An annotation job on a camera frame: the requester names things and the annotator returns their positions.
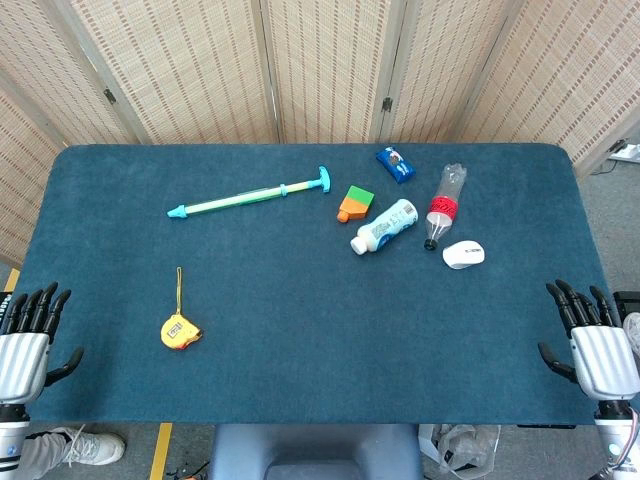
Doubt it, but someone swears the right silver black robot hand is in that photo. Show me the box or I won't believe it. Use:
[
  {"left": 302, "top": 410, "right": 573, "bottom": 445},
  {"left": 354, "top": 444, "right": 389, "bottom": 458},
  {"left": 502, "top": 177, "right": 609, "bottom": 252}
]
[{"left": 537, "top": 278, "right": 640, "bottom": 402}]

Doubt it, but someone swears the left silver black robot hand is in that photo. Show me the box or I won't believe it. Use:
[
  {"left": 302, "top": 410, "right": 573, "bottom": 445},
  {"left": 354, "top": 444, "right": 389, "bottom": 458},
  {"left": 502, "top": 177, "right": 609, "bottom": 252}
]
[{"left": 0, "top": 281, "right": 85, "bottom": 404}]

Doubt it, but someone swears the yellow tape measure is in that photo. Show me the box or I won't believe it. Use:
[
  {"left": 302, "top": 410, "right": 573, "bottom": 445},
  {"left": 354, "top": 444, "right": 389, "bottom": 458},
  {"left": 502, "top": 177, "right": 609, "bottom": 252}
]
[{"left": 160, "top": 266, "right": 204, "bottom": 352}]

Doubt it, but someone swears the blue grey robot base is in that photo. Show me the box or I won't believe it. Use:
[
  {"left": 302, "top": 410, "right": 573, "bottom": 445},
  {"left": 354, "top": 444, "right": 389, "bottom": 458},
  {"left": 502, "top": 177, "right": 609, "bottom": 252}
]
[{"left": 208, "top": 423, "right": 424, "bottom": 480}]

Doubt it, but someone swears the white shoe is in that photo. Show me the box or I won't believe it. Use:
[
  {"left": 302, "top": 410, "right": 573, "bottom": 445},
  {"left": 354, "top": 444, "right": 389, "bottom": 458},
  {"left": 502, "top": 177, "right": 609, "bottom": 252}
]
[{"left": 622, "top": 311, "right": 640, "bottom": 359}]

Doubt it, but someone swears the black box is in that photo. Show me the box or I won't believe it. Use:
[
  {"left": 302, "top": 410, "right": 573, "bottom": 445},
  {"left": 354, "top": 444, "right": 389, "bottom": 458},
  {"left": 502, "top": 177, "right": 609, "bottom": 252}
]
[{"left": 613, "top": 290, "right": 640, "bottom": 322}]

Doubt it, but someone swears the grey trouser leg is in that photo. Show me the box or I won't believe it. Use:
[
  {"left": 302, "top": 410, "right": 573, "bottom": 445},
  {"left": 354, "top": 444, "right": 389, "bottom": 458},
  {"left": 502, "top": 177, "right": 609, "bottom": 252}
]
[{"left": 17, "top": 429, "right": 72, "bottom": 480}]

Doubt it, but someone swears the white sneaker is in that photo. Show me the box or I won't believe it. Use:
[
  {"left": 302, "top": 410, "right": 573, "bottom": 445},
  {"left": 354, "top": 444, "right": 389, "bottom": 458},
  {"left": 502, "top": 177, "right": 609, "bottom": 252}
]
[{"left": 60, "top": 424, "right": 127, "bottom": 468}]

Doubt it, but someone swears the clear plastic bag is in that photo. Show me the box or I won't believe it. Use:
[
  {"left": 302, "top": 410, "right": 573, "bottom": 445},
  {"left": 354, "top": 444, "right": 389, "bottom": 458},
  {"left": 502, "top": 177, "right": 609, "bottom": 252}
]
[{"left": 418, "top": 423, "right": 503, "bottom": 476}]

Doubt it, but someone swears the white computer mouse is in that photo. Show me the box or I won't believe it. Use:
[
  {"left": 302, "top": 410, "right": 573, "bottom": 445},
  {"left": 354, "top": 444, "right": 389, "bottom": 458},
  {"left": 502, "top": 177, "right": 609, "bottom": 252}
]
[{"left": 441, "top": 239, "right": 487, "bottom": 271}]

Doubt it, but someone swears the white power strip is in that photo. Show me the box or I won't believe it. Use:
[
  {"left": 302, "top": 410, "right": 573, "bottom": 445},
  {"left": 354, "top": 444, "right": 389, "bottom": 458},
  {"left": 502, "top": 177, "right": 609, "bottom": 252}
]
[{"left": 609, "top": 143, "right": 640, "bottom": 164}]

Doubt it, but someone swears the clear bottle red label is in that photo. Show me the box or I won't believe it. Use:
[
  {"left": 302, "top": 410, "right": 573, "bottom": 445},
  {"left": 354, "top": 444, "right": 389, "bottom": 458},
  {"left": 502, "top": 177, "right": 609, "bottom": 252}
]
[{"left": 423, "top": 161, "right": 469, "bottom": 252}]

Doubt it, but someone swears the white plastic milk bottle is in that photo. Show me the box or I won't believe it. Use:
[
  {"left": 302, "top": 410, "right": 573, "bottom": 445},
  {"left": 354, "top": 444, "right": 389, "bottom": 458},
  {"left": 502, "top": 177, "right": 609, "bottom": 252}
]
[{"left": 349, "top": 198, "right": 420, "bottom": 257}]

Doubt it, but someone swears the green blue water pump toy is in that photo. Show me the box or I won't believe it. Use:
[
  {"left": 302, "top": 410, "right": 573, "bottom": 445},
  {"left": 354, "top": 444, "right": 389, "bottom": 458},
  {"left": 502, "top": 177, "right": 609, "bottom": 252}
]
[{"left": 166, "top": 165, "right": 332, "bottom": 220}]

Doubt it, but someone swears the blue table cloth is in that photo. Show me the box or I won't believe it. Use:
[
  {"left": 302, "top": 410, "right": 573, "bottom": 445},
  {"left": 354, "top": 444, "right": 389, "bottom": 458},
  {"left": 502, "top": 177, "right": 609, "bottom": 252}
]
[{"left": 9, "top": 143, "right": 615, "bottom": 427}]

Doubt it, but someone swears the blue snack packet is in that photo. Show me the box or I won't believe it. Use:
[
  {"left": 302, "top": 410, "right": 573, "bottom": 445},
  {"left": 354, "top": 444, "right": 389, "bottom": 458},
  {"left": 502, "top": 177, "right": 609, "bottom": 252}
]
[{"left": 375, "top": 145, "right": 417, "bottom": 185}]

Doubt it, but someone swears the orange green toy carton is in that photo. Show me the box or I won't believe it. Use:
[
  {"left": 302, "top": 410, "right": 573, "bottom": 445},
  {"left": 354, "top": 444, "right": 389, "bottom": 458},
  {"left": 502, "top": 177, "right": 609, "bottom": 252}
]
[{"left": 336, "top": 185, "right": 376, "bottom": 224}]

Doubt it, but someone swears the woven folding screen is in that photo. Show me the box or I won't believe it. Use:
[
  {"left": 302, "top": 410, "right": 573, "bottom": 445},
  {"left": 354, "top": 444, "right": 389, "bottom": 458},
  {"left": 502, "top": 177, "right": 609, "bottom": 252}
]
[{"left": 0, "top": 0, "right": 640, "bottom": 272}]

